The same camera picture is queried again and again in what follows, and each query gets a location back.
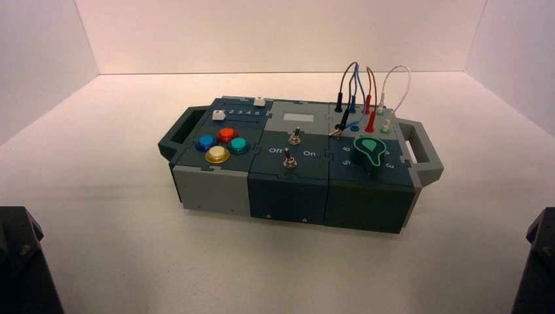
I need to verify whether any blue push button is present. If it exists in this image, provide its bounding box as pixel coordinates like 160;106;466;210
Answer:
195;134;219;153

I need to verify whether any black left robot arm base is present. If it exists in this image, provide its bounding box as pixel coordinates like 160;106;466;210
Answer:
0;205;66;314

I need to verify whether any black right robot arm base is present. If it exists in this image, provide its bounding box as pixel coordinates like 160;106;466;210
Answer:
510;206;555;314

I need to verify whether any green push button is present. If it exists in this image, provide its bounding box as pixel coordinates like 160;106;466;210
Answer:
226;137;251;156

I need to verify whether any red push button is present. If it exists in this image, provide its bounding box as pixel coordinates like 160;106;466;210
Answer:
215;126;238;145

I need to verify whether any yellow push button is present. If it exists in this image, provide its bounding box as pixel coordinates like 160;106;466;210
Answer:
204;145;232;166

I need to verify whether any modular grey-teal task box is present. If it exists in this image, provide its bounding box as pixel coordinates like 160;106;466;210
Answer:
157;96;445;236

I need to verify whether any small grey display screen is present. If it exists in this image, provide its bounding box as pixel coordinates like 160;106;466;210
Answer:
282;113;315;124

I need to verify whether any teal rotary pointer knob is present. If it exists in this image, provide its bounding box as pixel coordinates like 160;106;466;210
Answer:
352;135;388;171

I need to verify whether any black banana plug cable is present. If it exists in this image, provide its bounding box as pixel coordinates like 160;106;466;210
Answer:
328;61;361;141

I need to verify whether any blue banana plug cable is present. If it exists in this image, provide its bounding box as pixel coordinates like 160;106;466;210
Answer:
347;63;368;133

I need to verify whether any red banana plug cable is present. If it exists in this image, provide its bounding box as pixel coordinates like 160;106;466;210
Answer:
363;66;379;134

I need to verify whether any white banana plug cable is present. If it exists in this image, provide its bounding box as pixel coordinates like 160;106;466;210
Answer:
376;65;412;135

